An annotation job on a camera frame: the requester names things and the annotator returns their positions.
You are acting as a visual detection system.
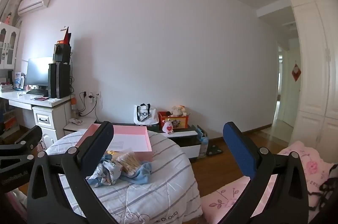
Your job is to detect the orange-capped bottle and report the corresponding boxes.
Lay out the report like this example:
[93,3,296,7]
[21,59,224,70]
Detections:
[71,97,79,117]

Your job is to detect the white glass-door cabinet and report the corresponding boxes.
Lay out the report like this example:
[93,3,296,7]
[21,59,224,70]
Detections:
[0,22,21,70]

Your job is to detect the white printed baby bib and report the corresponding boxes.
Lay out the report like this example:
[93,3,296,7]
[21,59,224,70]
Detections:
[86,154,122,187]

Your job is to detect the blue packets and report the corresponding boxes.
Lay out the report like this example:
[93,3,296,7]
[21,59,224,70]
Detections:
[197,125,209,158]

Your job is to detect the black power cables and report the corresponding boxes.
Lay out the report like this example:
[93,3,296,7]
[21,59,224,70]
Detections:
[79,93,98,118]

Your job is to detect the white desk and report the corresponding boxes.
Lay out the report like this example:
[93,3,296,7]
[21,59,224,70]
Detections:
[0,90,76,150]

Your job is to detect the grey striped white quilt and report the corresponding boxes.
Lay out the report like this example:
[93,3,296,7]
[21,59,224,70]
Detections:
[45,130,204,224]

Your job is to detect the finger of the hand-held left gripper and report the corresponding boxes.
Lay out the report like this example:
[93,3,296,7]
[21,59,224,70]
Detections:
[0,125,43,154]

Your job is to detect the white wardrobe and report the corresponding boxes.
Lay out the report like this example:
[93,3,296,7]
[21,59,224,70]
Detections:
[276,0,338,153]

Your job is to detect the pack of cotton swabs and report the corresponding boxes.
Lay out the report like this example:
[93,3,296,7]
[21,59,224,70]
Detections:
[112,149,143,177]

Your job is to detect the white plush toy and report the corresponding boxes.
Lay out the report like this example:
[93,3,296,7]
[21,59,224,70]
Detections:
[169,105,187,117]

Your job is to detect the red storage box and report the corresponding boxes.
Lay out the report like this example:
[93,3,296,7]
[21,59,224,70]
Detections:
[158,111,191,130]

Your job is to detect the stack of books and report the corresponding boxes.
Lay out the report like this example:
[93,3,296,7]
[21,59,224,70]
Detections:
[0,77,14,93]

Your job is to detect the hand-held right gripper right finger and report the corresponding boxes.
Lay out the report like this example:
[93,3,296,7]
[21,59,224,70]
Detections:
[222,121,309,224]

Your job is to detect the white air conditioner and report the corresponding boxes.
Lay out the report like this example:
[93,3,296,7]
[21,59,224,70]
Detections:
[17,0,52,15]

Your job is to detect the black computer tower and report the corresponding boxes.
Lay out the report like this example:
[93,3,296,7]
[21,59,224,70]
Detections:
[48,61,71,99]

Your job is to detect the black and white low cabinet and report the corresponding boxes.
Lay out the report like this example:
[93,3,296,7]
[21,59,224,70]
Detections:
[63,117,202,161]

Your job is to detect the black keyboard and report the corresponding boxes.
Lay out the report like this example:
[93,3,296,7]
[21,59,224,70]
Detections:
[26,89,49,96]

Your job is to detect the pink floral quilt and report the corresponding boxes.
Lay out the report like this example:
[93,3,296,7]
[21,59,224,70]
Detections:
[201,141,338,224]

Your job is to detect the white tote bag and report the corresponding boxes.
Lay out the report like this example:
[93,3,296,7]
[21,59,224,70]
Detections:
[133,104,159,126]

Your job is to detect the red door decoration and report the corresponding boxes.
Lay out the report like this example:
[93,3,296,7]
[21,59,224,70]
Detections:
[290,63,302,82]

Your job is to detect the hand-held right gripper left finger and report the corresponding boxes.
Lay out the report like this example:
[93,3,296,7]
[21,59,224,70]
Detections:
[26,121,119,224]

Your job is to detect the black bathroom scale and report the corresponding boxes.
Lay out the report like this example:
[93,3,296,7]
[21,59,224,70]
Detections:
[206,145,224,157]

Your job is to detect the pink plush toy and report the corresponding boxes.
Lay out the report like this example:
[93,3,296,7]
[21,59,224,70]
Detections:
[162,120,174,134]

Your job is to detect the red triangular card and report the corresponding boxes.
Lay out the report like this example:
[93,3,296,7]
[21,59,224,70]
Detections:
[57,26,71,45]

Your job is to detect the pink cardboard box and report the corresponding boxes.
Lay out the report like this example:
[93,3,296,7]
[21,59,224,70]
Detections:
[75,124,153,162]

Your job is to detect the black strap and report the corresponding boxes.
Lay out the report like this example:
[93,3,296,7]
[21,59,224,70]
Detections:
[308,164,338,214]

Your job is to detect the black computer monitor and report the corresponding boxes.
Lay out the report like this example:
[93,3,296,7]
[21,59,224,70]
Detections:
[24,56,53,91]

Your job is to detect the wall sockets with plugs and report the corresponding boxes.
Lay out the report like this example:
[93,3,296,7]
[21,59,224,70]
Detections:
[79,91,102,101]

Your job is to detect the black box with speaker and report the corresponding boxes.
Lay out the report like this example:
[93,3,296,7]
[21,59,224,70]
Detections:
[53,43,72,63]

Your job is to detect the blue and white carton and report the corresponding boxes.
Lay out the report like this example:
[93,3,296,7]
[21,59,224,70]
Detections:
[13,72,25,91]

